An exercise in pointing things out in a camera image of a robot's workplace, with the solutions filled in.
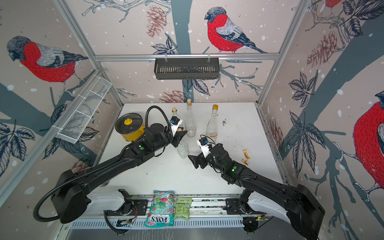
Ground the round glass bottle cork stopper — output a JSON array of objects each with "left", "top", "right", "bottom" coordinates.
[{"left": 185, "top": 99, "right": 197, "bottom": 138}]

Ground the square glass bottle cork stopper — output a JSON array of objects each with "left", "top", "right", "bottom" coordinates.
[{"left": 177, "top": 128, "right": 189, "bottom": 159}]

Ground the square glass bottle with cork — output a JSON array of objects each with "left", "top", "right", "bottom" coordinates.
[{"left": 172, "top": 107, "right": 182, "bottom": 120}]

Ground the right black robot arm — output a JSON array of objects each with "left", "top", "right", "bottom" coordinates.
[{"left": 188, "top": 144, "right": 325, "bottom": 240}]

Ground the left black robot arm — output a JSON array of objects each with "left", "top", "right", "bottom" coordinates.
[{"left": 33, "top": 116, "right": 187, "bottom": 224}]

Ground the tall glass bottle gold cap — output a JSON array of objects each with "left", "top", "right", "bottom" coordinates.
[{"left": 206, "top": 105, "right": 219, "bottom": 142}]

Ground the yellow pot with glass lid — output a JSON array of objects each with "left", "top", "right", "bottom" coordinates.
[{"left": 115, "top": 113, "right": 145, "bottom": 142}]

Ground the green snack packet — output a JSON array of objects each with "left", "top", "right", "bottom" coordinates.
[{"left": 174, "top": 197, "right": 193, "bottom": 221}]

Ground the Fox's candy bag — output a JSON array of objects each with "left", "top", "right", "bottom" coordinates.
[{"left": 145, "top": 191, "right": 175, "bottom": 228}]

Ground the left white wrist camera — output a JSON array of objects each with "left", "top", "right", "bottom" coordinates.
[{"left": 170, "top": 116, "right": 183, "bottom": 136}]

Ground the aluminium front rail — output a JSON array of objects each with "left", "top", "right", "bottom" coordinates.
[{"left": 74, "top": 194, "right": 310, "bottom": 219}]

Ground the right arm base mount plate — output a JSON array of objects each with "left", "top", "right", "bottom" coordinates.
[{"left": 223, "top": 189, "right": 265, "bottom": 216}]

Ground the black hanging wire shelf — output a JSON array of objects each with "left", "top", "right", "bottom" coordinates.
[{"left": 154, "top": 58, "right": 220, "bottom": 80}]

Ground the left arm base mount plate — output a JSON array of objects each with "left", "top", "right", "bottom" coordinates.
[{"left": 116, "top": 189, "right": 149, "bottom": 216}]

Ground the white wire mesh basket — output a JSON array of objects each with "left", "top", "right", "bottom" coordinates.
[{"left": 56, "top": 77, "right": 112, "bottom": 144}]

